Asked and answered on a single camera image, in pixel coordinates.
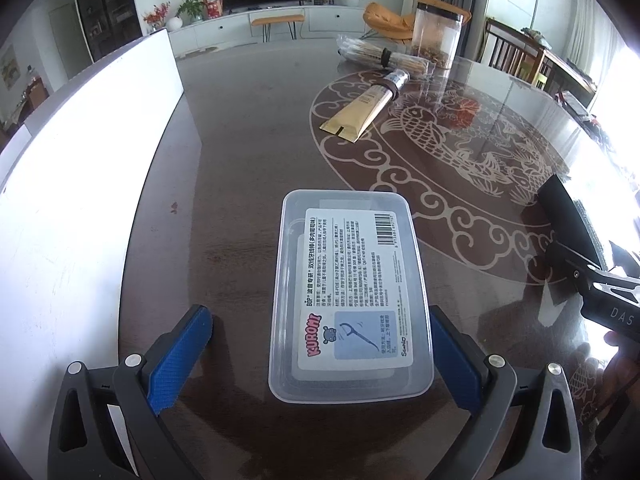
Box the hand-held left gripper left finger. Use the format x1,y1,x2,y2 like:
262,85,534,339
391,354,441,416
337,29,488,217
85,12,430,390
47,304,215,480

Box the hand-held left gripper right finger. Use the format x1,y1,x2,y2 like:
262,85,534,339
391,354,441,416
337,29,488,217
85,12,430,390
429,305,584,480

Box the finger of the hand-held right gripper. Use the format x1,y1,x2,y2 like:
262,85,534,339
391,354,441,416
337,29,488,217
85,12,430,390
546,241,617,291
606,239,640,268

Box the black cardboard box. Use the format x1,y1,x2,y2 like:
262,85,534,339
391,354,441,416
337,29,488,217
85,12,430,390
537,174,615,272

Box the clear plastic box with label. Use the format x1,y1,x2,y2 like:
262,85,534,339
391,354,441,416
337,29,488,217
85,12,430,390
268,189,435,405

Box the person's right hand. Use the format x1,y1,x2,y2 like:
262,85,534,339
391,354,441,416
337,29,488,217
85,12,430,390
595,330,640,441

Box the wooden side table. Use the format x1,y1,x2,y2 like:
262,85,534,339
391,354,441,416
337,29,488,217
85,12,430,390
539,46,599,112

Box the wooden chair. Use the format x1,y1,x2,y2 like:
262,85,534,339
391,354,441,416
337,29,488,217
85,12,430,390
484,17,549,89

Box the white window curtain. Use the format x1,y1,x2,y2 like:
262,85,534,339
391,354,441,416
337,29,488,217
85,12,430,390
569,0,607,82

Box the gold tube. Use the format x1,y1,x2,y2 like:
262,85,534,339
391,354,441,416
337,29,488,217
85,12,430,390
320,69,411,142

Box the clear jar with black lid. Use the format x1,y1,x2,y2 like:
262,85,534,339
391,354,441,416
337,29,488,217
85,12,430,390
411,2,464,70

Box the bundle of sticks in bag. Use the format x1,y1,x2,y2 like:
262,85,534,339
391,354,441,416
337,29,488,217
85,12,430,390
336,34,437,79

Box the orange lounge chair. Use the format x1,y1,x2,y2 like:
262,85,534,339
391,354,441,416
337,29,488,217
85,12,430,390
362,0,472,44

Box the white television cabinet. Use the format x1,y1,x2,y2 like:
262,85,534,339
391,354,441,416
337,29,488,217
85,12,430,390
167,5,369,59

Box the red flowers in white vase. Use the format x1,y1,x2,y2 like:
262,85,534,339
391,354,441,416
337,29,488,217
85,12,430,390
142,2,184,34

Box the leafy potted plant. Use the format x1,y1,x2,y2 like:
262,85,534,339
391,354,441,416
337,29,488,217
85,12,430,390
175,0,207,24

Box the orange stool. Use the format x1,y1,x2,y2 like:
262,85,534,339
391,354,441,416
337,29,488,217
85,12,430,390
251,14,306,44

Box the dark display cabinet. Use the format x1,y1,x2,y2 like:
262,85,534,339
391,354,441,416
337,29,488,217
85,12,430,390
72,0,134,62

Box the framed wall picture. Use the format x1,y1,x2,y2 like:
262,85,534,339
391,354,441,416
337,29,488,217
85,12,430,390
0,45,21,92

